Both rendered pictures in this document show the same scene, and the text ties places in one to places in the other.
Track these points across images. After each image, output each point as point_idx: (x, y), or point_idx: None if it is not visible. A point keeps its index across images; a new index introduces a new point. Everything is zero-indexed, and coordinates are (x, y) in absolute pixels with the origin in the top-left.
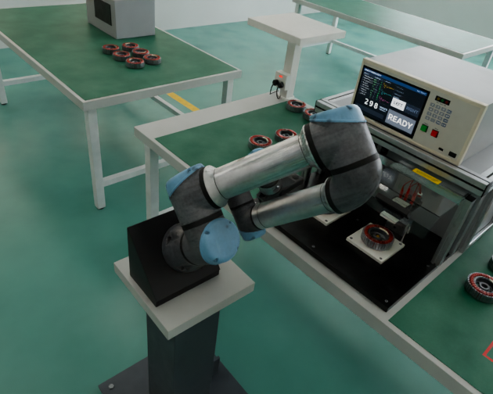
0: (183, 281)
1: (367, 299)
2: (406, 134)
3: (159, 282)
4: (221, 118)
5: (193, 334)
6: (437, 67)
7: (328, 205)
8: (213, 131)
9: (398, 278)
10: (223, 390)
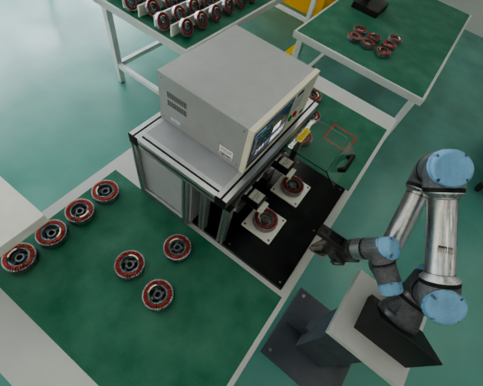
0: None
1: (338, 200)
2: (279, 133)
3: (418, 332)
4: (78, 372)
5: None
6: (237, 75)
7: None
8: (130, 371)
9: (317, 180)
10: (299, 313)
